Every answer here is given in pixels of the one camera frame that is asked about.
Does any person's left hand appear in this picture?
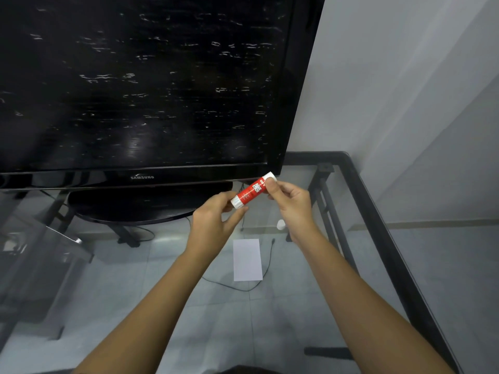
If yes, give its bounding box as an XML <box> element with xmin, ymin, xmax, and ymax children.
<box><xmin>186</xmin><ymin>191</ymin><xmax>250</xmax><ymax>262</ymax></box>

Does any person's right hand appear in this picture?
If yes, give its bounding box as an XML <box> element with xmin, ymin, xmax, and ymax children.
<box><xmin>265</xmin><ymin>179</ymin><xmax>325</xmax><ymax>248</ymax></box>

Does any red glue stick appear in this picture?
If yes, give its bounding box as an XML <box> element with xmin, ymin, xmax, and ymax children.
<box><xmin>230</xmin><ymin>172</ymin><xmax>278</xmax><ymax>209</ymax></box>

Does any person's left forearm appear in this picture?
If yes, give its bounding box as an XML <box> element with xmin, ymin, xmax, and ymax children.
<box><xmin>72</xmin><ymin>245</ymin><xmax>219</xmax><ymax>374</ymax></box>

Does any person's right forearm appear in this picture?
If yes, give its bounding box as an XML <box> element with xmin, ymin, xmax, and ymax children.
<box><xmin>290</xmin><ymin>230</ymin><xmax>457</xmax><ymax>374</ymax></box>

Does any white paper sheet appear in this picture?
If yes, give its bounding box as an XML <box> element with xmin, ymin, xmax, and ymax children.
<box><xmin>233</xmin><ymin>238</ymin><xmax>264</xmax><ymax>282</ymax></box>

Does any black flat screen television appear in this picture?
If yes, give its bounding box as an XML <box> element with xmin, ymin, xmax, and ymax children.
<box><xmin>0</xmin><ymin>0</ymin><xmax>326</xmax><ymax>226</ymax></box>

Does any glass lower shelf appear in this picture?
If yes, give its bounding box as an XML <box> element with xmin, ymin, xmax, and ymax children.
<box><xmin>0</xmin><ymin>214</ymin><xmax>95</xmax><ymax>341</ymax></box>

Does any long black cable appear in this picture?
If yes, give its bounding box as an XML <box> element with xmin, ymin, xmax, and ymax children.
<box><xmin>201</xmin><ymin>238</ymin><xmax>276</xmax><ymax>292</ymax></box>

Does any short black cable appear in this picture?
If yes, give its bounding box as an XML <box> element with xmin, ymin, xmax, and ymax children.
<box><xmin>133</xmin><ymin>224</ymin><xmax>156</xmax><ymax>243</ymax></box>

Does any black metal table frame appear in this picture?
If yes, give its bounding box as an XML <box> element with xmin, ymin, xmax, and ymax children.
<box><xmin>0</xmin><ymin>151</ymin><xmax>465</xmax><ymax>374</ymax></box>

